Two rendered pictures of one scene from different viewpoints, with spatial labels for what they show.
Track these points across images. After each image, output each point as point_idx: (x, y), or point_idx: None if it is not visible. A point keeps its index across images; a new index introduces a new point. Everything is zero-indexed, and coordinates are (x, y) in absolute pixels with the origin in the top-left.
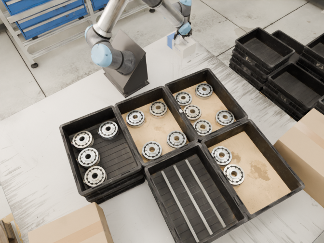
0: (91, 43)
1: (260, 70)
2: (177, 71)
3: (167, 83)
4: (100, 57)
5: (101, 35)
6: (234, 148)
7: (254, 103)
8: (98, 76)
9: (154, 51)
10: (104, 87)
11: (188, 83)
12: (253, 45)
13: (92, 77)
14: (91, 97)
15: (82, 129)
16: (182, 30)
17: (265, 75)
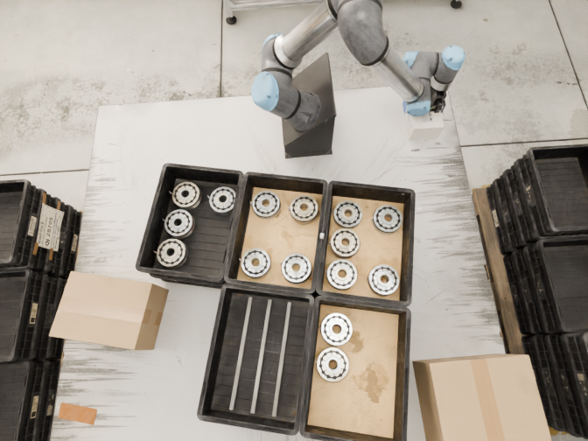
0: (262, 64)
1: (535, 220)
2: (385, 156)
3: (335, 180)
4: (260, 94)
5: (280, 61)
6: (363, 329)
7: (462, 277)
8: None
9: (375, 103)
10: (268, 126)
11: (371, 194)
12: (562, 171)
13: None
14: (244, 131)
15: (195, 178)
16: (409, 109)
17: (535, 235)
